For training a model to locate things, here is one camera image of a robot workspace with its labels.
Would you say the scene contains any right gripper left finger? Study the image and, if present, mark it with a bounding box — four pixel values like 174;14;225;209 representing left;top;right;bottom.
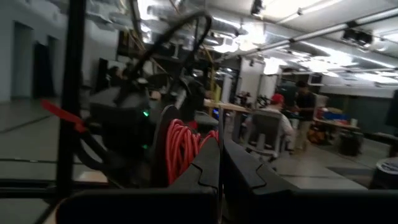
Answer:
55;136;221;224

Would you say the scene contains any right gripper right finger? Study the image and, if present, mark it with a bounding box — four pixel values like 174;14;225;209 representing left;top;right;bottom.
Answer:
222;138;398;224

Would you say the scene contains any black labelled cable spool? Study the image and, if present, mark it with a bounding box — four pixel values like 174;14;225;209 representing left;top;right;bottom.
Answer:
150;104;225;189

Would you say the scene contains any red cord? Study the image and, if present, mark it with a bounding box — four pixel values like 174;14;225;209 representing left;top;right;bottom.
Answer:
164;118;220;185

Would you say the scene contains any light wooden desk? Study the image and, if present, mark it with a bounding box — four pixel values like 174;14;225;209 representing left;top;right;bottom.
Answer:
203;98;251;114

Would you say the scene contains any grey mesh office chair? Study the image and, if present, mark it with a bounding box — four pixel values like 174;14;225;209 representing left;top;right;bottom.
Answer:
245;110;289;161

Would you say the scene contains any person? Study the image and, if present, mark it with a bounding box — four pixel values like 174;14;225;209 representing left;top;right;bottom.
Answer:
248;93;296;147
290;80;318;152

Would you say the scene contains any black round bin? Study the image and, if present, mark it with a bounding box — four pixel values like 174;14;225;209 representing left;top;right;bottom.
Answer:
337;130;364;157

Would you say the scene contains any cluttered wooden desk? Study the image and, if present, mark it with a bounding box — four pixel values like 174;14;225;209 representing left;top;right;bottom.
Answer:
312;107;361;131

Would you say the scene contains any red zip tie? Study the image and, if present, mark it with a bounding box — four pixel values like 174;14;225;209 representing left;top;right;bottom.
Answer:
39;98;88;134

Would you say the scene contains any black monitor screen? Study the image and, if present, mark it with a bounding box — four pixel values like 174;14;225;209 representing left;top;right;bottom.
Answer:
384;89;398;128

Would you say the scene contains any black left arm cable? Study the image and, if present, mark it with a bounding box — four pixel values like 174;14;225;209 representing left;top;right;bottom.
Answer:
124;11;213;85

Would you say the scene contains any black camera cluster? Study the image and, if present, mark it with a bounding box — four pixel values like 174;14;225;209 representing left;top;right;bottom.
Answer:
250;0;265;16

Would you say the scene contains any black aluminium table frame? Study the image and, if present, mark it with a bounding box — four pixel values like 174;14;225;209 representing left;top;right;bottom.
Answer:
0;0;109;224

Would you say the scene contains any black frame crossbeam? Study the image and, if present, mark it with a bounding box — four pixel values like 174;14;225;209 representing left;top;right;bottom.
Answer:
217;7;398;62

